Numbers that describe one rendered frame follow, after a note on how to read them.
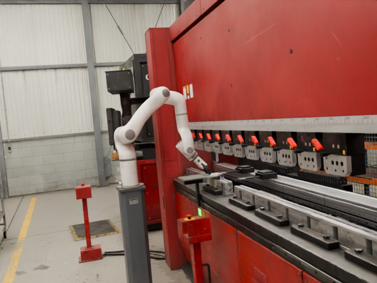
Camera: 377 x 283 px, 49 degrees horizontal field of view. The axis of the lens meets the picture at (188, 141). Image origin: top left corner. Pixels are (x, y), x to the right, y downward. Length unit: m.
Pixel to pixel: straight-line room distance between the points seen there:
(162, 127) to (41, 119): 6.37
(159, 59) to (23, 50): 6.52
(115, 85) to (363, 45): 2.86
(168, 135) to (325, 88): 2.41
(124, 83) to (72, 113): 6.07
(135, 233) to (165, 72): 1.66
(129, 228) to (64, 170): 7.24
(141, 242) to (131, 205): 0.27
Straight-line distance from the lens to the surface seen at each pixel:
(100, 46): 10.25
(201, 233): 2.67
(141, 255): 2.99
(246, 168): 3.20
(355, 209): 2.13
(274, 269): 2.13
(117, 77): 4.04
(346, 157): 1.65
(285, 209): 2.17
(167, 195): 3.98
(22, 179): 10.13
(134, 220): 2.91
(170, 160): 3.94
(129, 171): 2.88
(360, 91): 1.57
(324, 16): 1.74
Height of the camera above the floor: 1.45
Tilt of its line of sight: 3 degrees down
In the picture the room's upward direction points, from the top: 5 degrees counter-clockwise
